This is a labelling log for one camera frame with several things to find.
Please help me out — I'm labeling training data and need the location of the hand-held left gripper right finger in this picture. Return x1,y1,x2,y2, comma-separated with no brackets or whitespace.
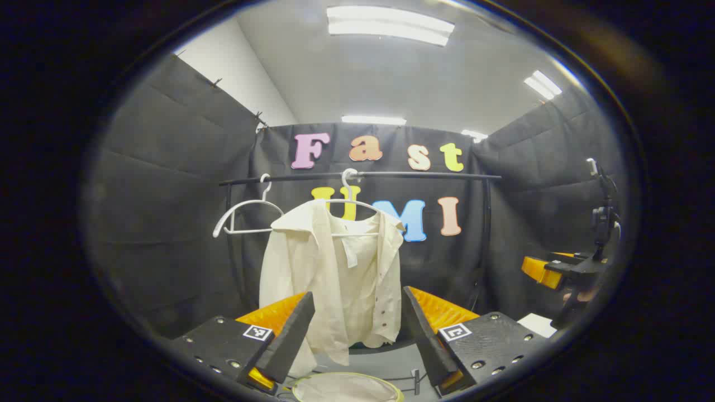
402,286,547,396

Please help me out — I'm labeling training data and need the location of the ceiling light panel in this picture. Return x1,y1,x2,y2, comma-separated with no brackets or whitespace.
523,70,563,101
327,6,456,47
341,116,407,126

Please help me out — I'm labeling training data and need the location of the black backdrop cloth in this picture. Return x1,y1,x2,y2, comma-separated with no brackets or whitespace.
84,53,624,341

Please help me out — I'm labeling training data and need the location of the cream button shirt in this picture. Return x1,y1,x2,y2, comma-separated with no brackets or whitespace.
259,199,406,378

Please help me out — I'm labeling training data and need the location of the round mesh laundry hamper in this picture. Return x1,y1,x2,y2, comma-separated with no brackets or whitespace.
290,372,404,402

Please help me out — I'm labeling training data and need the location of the white plastic hanger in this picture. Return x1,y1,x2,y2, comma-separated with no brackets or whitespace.
327,167,401,238
212,173,285,239

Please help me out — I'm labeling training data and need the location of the black clothes rack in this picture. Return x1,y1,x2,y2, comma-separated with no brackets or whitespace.
219,170,502,395

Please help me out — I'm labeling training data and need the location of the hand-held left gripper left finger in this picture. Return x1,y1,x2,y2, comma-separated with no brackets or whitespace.
169,290,316,393

